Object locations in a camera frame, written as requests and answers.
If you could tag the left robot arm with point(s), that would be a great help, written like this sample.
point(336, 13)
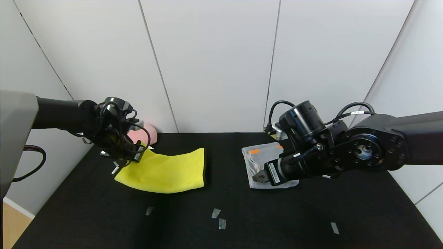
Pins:
point(59, 112)

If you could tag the clear tape piece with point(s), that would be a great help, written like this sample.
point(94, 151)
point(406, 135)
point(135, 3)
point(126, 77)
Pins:
point(334, 228)
point(149, 210)
point(216, 213)
point(222, 223)

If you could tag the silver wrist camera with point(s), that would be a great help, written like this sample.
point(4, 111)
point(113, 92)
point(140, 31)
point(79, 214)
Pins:
point(136, 124)
point(277, 130)

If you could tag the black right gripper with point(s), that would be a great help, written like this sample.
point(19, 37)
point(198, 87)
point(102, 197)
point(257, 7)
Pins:
point(273, 174)

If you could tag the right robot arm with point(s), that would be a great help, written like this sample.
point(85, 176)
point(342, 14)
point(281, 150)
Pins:
point(398, 138)

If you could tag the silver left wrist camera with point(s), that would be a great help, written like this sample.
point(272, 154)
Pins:
point(136, 124)

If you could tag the grey towel with orange pattern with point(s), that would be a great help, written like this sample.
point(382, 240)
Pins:
point(256, 155)

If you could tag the black fabric table cover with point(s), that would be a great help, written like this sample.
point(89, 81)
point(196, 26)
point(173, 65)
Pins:
point(277, 214)

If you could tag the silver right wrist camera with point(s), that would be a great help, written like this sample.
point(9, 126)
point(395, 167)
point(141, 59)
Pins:
point(277, 130)

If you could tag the yellow towel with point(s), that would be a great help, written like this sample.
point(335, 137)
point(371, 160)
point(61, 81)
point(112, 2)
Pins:
point(166, 169)

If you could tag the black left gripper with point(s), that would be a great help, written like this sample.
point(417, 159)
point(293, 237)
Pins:
point(130, 157)

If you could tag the pink plush peach toy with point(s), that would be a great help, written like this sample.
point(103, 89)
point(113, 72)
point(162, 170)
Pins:
point(150, 133)

